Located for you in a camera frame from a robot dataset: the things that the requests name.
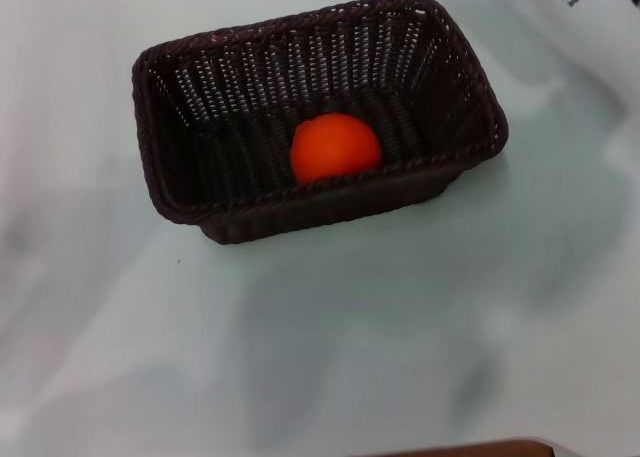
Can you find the orange tangerine with dark stem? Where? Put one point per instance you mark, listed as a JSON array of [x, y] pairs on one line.
[[335, 147]]

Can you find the black woven rectangular basket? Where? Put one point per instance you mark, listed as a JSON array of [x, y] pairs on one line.
[[240, 142]]

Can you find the brown robot base edge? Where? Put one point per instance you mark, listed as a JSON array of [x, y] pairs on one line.
[[480, 449]]

